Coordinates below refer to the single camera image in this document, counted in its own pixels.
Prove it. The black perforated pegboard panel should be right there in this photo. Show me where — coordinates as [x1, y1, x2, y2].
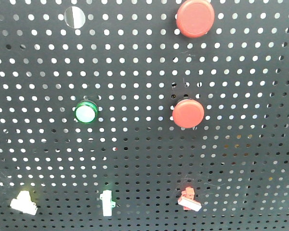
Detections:
[0, 0, 289, 231]

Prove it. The lower red mushroom button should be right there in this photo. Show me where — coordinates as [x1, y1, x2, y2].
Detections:
[172, 99, 204, 128]

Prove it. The red mushroom button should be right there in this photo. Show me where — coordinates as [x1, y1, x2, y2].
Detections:
[172, 99, 204, 128]
[176, 0, 215, 38]

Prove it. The green illuminated push button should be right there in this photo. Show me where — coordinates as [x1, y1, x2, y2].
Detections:
[74, 101, 98, 124]

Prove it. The upper red mushroom button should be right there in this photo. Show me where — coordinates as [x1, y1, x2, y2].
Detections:
[176, 0, 215, 38]

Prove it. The green white toggle switch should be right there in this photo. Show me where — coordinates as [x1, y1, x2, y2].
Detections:
[99, 190, 116, 217]

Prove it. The red toggle switch lower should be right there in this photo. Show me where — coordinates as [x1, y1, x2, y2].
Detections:
[177, 187, 202, 212]

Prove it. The yellow toggle switch lower left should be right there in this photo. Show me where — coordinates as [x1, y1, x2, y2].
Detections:
[10, 191, 38, 216]

